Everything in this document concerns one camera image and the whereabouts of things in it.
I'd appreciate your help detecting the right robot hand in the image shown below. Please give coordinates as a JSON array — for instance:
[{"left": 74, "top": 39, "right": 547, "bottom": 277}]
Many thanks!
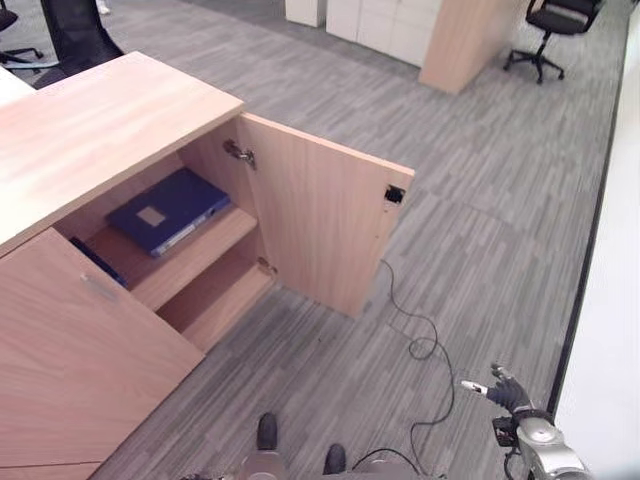
[{"left": 460, "top": 362, "right": 534, "bottom": 414}]

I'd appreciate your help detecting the open wooden cabinet door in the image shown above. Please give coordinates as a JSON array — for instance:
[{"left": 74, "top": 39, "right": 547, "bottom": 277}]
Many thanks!
[{"left": 236, "top": 112, "right": 416, "bottom": 320}]

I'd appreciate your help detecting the wooden cabinet shelf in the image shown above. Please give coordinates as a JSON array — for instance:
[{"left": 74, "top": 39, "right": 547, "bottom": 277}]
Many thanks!
[{"left": 82, "top": 206, "right": 259, "bottom": 312}]

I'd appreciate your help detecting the tall wooden cabinet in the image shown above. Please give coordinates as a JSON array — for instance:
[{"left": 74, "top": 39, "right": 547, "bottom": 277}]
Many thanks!
[{"left": 418, "top": 0, "right": 522, "bottom": 96}]

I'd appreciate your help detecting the blue folder with label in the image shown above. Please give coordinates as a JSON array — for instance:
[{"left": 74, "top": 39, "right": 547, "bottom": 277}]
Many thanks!
[{"left": 105, "top": 167, "right": 233, "bottom": 259}]

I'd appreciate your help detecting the white cabinet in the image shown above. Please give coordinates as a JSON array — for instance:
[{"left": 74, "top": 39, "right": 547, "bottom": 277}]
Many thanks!
[
  {"left": 285, "top": 0, "right": 329, "bottom": 29},
  {"left": 325, "top": 0, "right": 445, "bottom": 69}
]

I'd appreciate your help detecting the dark blue folder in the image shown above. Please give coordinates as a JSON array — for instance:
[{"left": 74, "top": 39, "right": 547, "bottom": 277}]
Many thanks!
[{"left": 68, "top": 236, "right": 129, "bottom": 290}]

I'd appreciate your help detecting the closed wooden cabinet door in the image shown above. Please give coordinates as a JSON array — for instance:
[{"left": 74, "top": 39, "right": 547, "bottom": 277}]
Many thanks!
[{"left": 0, "top": 227, "right": 207, "bottom": 467}]

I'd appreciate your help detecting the wooden office cabinet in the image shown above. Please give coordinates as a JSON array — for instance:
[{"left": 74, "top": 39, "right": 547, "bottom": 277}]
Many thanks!
[{"left": 0, "top": 51, "right": 277, "bottom": 480}]

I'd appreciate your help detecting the black mesh office chair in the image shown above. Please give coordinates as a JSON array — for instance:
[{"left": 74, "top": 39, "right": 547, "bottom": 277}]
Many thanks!
[{"left": 33, "top": 0, "right": 126, "bottom": 91}]

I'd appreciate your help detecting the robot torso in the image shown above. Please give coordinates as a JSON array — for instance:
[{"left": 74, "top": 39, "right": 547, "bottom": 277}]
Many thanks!
[{"left": 299, "top": 455, "right": 419, "bottom": 480}]

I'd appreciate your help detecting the right dark robot foot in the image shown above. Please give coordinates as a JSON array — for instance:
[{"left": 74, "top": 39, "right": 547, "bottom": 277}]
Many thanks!
[{"left": 323, "top": 443, "right": 348, "bottom": 476}]

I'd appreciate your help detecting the dark robot foot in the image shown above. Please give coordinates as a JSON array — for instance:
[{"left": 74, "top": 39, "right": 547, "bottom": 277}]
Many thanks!
[
  {"left": 255, "top": 412, "right": 280, "bottom": 452},
  {"left": 323, "top": 443, "right": 348, "bottom": 476}
]

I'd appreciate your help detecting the left dark robot foot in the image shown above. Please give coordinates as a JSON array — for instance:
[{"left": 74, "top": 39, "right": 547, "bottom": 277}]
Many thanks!
[{"left": 255, "top": 412, "right": 280, "bottom": 452}]

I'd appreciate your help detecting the left silver robot leg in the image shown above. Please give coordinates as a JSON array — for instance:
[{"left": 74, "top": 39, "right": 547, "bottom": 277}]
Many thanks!
[{"left": 238, "top": 447, "right": 287, "bottom": 480}]

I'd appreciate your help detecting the white desk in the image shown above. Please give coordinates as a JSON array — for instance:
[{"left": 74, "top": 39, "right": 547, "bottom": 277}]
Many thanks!
[{"left": 0, "top": 66, "right": 37, "bottom": 109}]

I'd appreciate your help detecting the black cable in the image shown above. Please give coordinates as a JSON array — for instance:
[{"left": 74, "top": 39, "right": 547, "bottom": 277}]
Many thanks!
[{"left": 381, "top": 259, "right": 457, "bottom": 472}]

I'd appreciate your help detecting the silver door handle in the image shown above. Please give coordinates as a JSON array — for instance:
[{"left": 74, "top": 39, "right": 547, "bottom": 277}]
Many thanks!
[{"left": 79, "top": 273, "right": 119, "bottom": 303}]

